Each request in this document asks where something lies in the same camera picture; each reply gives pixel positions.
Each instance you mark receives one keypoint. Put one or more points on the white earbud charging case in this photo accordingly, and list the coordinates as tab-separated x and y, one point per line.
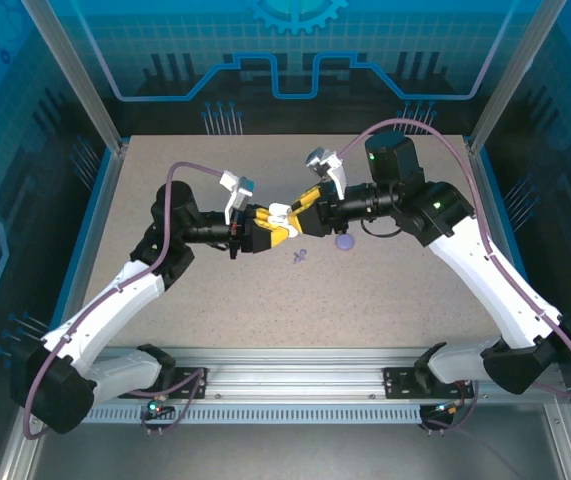
279	212

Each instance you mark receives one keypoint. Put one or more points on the small purple earbud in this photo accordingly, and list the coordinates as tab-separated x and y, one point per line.
299	257

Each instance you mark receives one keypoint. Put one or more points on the round purple earbud case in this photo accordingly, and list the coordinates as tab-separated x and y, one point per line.
344	242

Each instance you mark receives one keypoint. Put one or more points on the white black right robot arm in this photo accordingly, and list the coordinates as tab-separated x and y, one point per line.
490	280

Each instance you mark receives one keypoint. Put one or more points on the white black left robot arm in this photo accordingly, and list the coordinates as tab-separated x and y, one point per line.
115	295

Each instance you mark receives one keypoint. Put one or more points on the blue left table edge trim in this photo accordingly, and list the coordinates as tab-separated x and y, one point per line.
99	190

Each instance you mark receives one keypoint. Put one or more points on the blue table edge trim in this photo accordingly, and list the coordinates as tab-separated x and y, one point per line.
99	190
512	250

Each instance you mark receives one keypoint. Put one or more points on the blue right table edge trim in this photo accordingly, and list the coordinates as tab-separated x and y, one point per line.
512	250

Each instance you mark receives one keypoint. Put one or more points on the small status light module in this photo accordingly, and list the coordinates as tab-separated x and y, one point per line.
447	409
157	407

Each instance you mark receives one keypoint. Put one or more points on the metal base tray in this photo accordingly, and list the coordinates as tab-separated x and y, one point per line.
285	455

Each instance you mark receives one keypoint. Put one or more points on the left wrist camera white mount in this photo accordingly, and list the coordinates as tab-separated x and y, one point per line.
244	186

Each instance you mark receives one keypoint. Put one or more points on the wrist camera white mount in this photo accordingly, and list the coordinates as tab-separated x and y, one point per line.
332	170
244	186

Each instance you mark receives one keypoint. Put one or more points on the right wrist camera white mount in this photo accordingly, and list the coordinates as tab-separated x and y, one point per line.
332	170

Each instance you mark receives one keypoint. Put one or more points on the aluminium left side rail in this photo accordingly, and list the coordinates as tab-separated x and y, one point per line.
113	180

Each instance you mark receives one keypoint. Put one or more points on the aluminium rail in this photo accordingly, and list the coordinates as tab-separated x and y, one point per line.
113	180
295	375

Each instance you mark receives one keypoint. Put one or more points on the aluminium front rail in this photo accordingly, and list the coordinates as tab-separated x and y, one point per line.
295	375

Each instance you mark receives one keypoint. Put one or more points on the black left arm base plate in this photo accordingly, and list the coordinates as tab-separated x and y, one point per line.
185	375

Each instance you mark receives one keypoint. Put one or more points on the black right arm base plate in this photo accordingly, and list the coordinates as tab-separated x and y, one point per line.
397	382

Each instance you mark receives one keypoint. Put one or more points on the aluminium right frame post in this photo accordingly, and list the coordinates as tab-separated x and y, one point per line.
515	75

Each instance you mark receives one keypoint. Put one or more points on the aluminium frame post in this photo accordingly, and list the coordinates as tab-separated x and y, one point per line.
75	75
515	75

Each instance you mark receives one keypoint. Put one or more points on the aluminium left frame post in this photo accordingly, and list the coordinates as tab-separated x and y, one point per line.
75	75

